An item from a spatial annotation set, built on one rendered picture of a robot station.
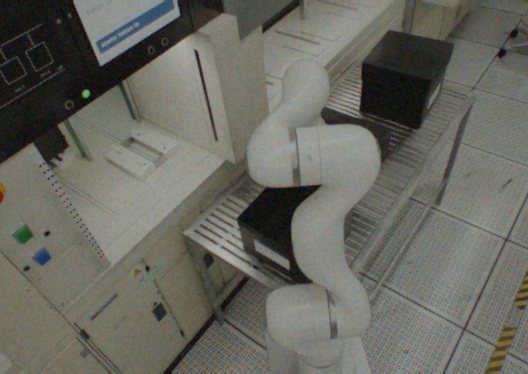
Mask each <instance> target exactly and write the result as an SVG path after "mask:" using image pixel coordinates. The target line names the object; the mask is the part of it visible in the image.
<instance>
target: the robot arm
mask: <svg viewBox="0 0 528 374"><path fill-rule="evenodd" d="M329 94H330V83H329V79H328V74H327V72H326V71H325V69H324V68H323V65H321V64H319V63H318V61H316V60H312V59H301V60H296V61H295V62H293V63H292V64H291V65H290V66H289V67H288V68H287V71H286V72H285V74H284V76H283V78H282V99H281V101H280V102H279V104H278V106H277V108H276V109H275V110H274V111H273V112H272V113H271V114H270V115H269V116H268V117H267V118H266V119H265V120H264V121H263V122H262V123H261V124H260V125H259V127H257V129H256V131H255V132H253V134H252V135H251V138H250V140H249V141H248V143H247V145H246V151H245V164H246V170H247V173H248V174H249V175H250V177H251V178H252V179H253V180H254V181H255V182H256V183H259V184H261V185H262V186H265V187H269V188H288V187H299V186H309V185H319V184H322V186H321V187H320V188H318V190H317V191H316V192H315V193H312V195H311V196H309V197H308V198H307V199H305V200H304V201H303V202H302V203H301V204H300V205H299V206H298V207H297V209H296V211H295V212H294V214H293V217H292V226H291V231H292V248H293V252H294V256H295V259H296V261H297V264H298V266H299V268H300V269H301V270H302V272H303V273H304V275H306V276H307V277H308V278H309V279H310V280H313V281H314V282H315V283H317V284H306V285H288V286H283V287H281V288H278V289H277V290H273V291H272V293H271V294H270V295H268V297H267V300H266V302H265V303H264V310H263V316H264V321H265V326H266V328H267V331H268V333H269V334H270V336H272V339H273V340H274V341H277V343H278V344H279V345H281V346H283V347H285V348H287V349H288V350H290V351H292V352H290V354H289V356H288V358H287V367H286V372H287V374H354V362H353V361H352V358H351V357H350V355H349V352H348V351H347V350H346V349H345V348H344V346H345V338H352V337H356V336H360V335H362V334H364V332H365V331H367V330H368V329H369V326H370V325H371V322H372V318H373V311H372V306H371V303H370V300H369V295H368V294H367V292H366V290H364V286H363V285H362V284H361V283H360V282H359V280H358V279H357V277H356V276H355V275H353V272H352V271H351V270H350V269H349V268H348V264H347V261H346V259H345V254H344V248H343V225H344V218H345V217H346V215H347V213H348V212H349V210H350V209H351V208H353V206H354V205H355V204H356V203H358V201H359V200H360V199H361V198H363V195H364V194H365V193H367V192H368V191H369V189H370V188H371V187H372V186H373V184H374V181H375V180H376V178H377V177H378V174H379V168H380V164H381V152H380V148H379V143H378V141H377V139H376V138H375V137H374V135H373V134H372V133H371V132H369V130H367V129H365V128H364V127H360V126H357V125H328V124H325V122H324V121H323V118H322V117H321V112H322V110H323V108H324V106H326V104H327V102H328V98H329Z"/></svg>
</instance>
